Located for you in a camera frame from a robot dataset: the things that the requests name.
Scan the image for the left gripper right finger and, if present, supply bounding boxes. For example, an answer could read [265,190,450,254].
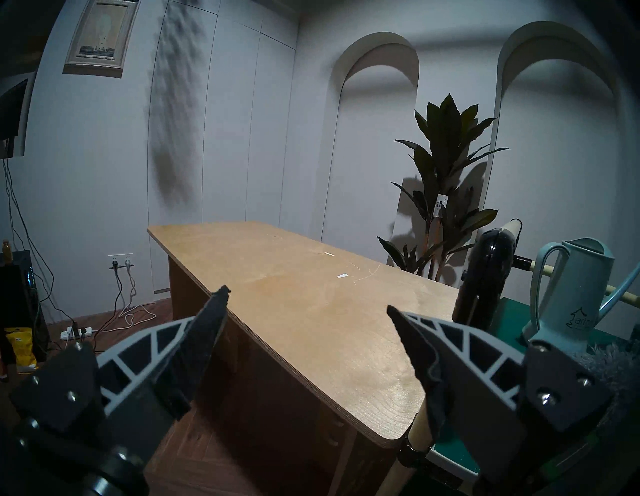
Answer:
[387,305,618,481]

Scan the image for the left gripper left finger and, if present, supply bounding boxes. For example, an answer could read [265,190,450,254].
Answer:
[10,286,231,461]

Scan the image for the grey fluffy duster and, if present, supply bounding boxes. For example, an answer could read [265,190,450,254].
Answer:
[570,342,640,436]

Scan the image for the green shelf cart beige rails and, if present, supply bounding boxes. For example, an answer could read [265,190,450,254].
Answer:
[390,219,640,496]

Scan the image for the yellow bag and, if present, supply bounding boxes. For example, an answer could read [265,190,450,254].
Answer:
[5,327,38,371]

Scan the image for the light blue watering can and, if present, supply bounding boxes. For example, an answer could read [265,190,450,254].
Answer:
[522,237,640,353]

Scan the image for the light wooden table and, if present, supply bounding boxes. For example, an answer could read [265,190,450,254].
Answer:
[147,221,461,496]

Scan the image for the tall dark green plant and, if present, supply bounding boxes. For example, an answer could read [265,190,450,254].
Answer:
[377,93,510,283]

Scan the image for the hanging black wall cables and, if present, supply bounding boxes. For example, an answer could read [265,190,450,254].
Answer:
[2,140,76,326]

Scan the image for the black wall monitor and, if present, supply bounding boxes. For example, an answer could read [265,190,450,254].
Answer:
[0,79,28,158]

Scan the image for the framed wall picture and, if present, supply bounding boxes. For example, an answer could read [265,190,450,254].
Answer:
[62,0,142,79]

